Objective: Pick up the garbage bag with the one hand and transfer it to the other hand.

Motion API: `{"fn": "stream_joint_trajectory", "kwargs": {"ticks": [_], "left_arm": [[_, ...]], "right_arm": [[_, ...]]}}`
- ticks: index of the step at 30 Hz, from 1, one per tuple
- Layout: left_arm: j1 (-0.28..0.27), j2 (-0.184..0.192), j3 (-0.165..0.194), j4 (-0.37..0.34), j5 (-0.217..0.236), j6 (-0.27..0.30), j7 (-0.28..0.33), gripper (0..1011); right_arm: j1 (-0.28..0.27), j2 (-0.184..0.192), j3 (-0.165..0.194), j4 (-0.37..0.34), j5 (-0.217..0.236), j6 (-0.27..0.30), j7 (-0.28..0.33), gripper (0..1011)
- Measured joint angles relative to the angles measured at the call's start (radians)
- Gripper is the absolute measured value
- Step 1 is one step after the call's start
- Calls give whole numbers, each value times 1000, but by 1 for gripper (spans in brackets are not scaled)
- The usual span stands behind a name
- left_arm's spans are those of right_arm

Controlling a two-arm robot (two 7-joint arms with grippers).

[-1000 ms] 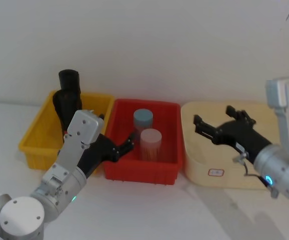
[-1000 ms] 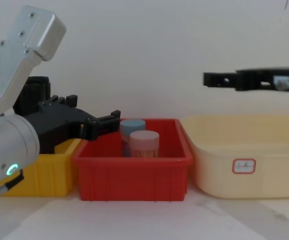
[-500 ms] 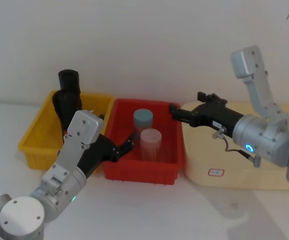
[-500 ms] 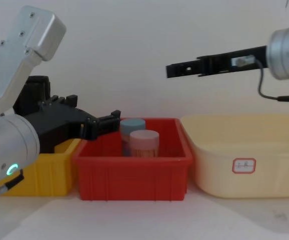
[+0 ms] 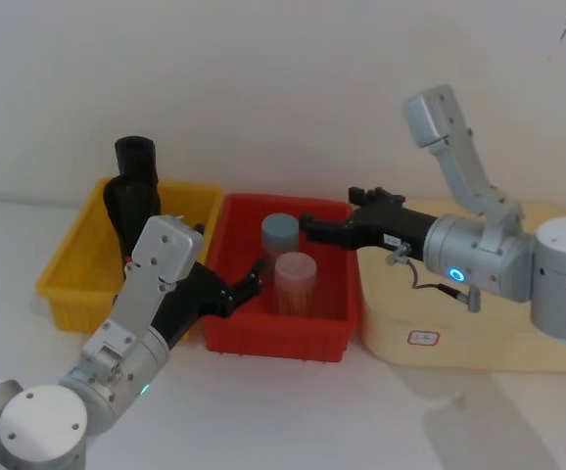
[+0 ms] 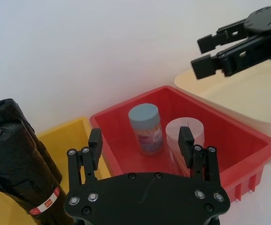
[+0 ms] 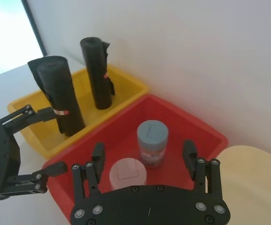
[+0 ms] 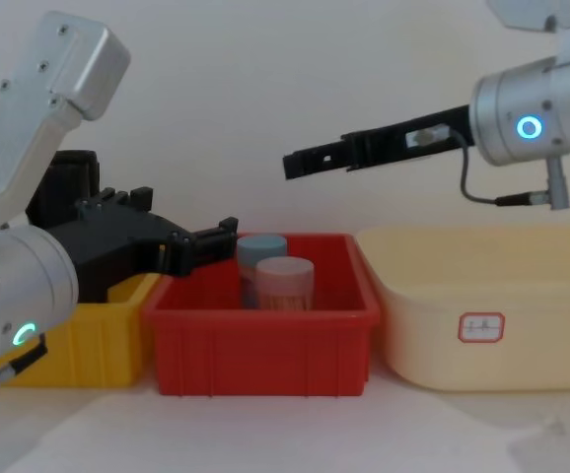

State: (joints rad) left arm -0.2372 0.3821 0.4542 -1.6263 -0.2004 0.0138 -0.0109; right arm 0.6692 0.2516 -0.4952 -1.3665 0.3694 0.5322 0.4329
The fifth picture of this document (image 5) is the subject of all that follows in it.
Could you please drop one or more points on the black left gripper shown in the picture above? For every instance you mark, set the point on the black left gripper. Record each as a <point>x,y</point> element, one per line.
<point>190,303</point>

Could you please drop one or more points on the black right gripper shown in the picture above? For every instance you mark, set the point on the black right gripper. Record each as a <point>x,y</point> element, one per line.
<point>391,222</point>

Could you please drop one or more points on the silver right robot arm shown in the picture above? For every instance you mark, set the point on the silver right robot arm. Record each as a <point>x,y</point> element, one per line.
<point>484,254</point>

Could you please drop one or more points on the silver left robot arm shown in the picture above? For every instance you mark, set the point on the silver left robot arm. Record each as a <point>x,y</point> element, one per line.
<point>38,426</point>

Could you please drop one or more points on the clear jar with pink lid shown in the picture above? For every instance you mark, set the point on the clear jar with pink lid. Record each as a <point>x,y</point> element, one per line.
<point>295,284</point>

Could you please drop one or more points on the red plastic bin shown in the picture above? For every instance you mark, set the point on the red plastic bin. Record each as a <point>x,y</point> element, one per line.
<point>273,338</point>

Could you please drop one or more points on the clear jar with grey lid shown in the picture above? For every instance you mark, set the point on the clear jar with grey lid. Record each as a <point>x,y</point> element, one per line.
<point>279,232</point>

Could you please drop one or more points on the cream plastic tray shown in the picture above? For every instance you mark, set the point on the cream plastic tray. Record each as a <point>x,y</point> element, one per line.
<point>410,303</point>

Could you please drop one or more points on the black plastic bottle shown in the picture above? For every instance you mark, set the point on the black plastic bottle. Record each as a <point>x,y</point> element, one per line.
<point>131,205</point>

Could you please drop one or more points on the white label with red border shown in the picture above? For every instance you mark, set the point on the white label with red border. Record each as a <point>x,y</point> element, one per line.
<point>424,337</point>

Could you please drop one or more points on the white table cloth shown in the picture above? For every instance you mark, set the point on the white table cloth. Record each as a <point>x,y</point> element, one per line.
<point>312,421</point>

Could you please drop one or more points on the yellow plastic bin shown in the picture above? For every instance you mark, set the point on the yellow plastic bin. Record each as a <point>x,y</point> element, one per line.
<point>67,289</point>

